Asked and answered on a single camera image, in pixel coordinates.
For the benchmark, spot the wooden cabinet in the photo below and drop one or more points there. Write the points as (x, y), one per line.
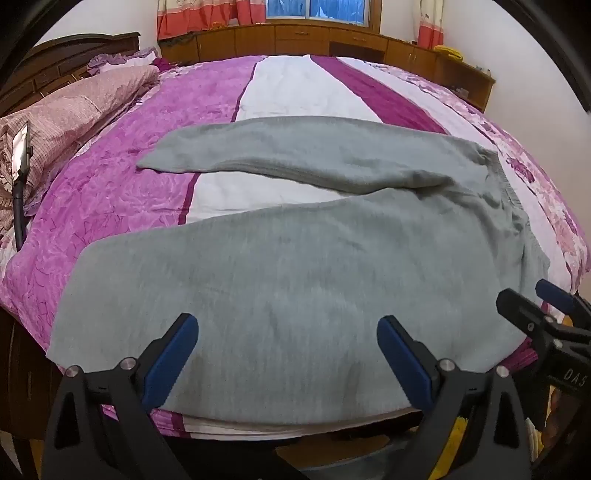
(300, 39)

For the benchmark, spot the dark wooden headboard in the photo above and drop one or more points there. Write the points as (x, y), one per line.
(55, 60)

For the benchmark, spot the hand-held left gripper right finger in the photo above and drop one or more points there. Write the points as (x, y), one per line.
(406, 364)

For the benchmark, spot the purple ruffled pillow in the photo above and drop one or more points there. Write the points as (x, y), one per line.
(115, 59)

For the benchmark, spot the pink patterned pillow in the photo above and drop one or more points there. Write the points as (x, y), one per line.
(69, 120)

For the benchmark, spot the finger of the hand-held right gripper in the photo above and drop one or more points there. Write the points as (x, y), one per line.
(556, 295)
(524, 311)

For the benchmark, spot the window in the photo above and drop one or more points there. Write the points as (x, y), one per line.
(318, 10)

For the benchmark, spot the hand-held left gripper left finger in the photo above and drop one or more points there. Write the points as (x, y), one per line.
(171, 360)

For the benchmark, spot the yellow object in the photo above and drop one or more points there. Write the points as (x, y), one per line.
(449, 51)

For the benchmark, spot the wide red and cream curtain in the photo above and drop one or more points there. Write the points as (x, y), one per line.
(198, 18)

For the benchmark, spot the grey pants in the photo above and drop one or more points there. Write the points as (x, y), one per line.
(277, 277)

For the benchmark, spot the wooden bed frame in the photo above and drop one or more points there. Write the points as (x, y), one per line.
(23, 369)

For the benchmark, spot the narrow red and cream curtain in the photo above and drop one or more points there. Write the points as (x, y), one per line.
(429, 23)

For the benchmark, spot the purple and white striped blanket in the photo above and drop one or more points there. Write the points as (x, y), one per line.
(295, 87)

